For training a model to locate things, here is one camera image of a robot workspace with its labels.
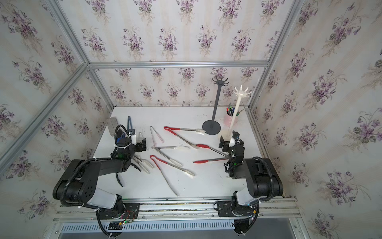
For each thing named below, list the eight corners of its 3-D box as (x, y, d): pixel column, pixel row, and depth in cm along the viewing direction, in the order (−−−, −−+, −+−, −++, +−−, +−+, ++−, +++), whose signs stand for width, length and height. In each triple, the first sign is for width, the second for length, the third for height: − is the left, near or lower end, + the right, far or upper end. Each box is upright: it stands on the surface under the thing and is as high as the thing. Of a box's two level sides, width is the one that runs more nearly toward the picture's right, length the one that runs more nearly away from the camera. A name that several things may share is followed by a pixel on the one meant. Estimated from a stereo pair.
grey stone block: (111, 137, 104) (109, 134, 101) (108, 121, 114) (106, 118, 111) (120, 134, 106) (118, 131, 103) (116, 119, 116) (114, 115, 113)
